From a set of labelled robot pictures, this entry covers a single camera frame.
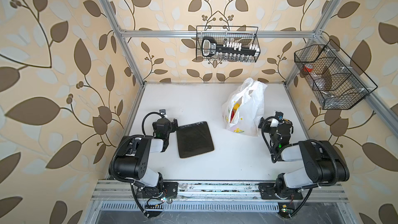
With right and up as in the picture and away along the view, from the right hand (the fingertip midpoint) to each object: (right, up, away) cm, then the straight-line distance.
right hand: (270, 118), depth 90 cm
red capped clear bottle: (+21, +29, -2) cm, 36 cm away
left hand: (-62, -1, +4) cm, 62 cm away
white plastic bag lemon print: (-18, +5, -8) cm, 21 cm away
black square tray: (-45, -12, +1) cm, 46 cm away
